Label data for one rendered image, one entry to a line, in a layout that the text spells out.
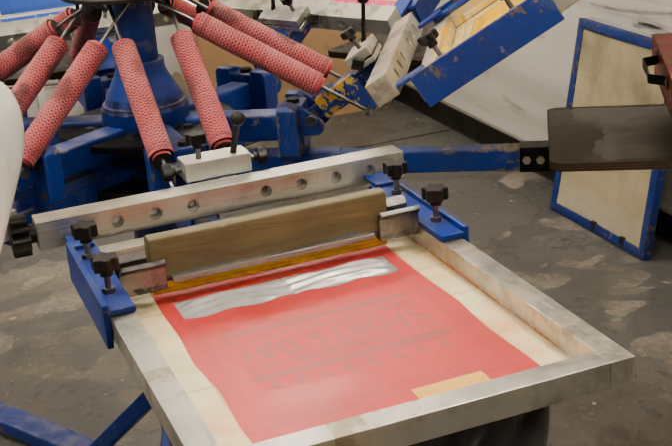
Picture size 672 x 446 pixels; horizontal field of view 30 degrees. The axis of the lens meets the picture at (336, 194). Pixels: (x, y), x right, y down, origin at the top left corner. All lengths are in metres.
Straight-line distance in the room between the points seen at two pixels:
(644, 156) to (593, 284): 1.79
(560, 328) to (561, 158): 0.85
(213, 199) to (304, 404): 0.67
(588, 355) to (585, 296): 2.55
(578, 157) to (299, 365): 0.99
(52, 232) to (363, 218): 0.53
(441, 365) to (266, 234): 0.44
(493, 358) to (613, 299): 2.48
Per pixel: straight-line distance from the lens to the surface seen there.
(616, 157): 2.56
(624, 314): 4.10
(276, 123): 2.73
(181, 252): 1.99
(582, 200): 4.80
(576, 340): 1.72
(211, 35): 2.65
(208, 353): 1.82
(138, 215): 2.21
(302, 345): 1.81
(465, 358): 1.75
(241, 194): 2.25
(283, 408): 1.65
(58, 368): 4.06
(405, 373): 1.71
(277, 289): 1.98
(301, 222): 2.04
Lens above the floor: 1.75
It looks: 19 degrees down
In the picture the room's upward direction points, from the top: 5 degrees counter-clockwise
